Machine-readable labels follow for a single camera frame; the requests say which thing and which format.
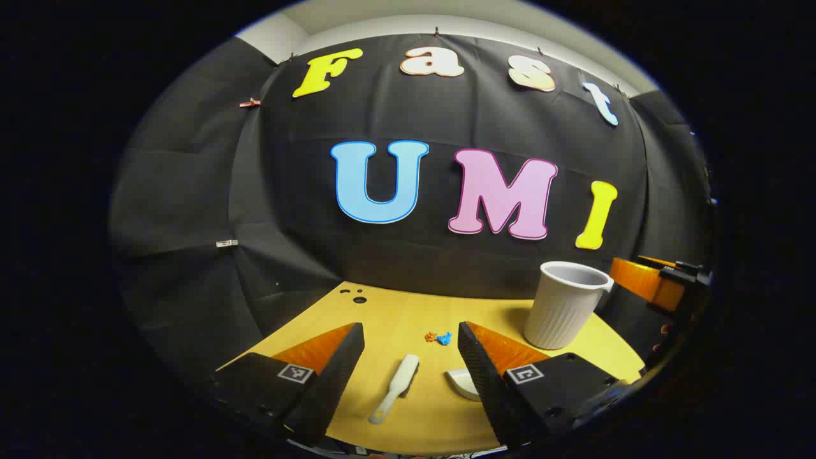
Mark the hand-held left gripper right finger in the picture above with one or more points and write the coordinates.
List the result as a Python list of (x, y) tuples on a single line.
[(484, 382)]

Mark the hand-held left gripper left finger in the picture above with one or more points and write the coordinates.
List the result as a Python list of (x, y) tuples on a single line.
[(331, 382)]

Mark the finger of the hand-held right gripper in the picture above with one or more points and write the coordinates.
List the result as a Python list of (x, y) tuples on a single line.
[(656, 261), (647, 284)]

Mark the white dustpan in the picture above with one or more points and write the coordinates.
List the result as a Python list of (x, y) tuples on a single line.
[(462, 382)]

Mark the blue paper scrap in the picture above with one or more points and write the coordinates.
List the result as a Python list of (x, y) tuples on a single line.
[(444, 338)]

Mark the small white broom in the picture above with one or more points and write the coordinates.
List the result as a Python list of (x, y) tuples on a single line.
[(398, 382)]

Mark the wooden desktop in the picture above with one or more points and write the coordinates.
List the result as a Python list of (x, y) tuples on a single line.
[(395, 319)]

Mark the black backdrop cloth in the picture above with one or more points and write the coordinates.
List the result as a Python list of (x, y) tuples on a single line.
[(306, 210)]

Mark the white cloth clip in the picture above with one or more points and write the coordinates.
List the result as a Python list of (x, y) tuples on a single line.
[(226, 243)]

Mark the copper cloth clip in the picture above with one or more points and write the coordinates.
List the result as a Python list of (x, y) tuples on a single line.
[(250, 102)]

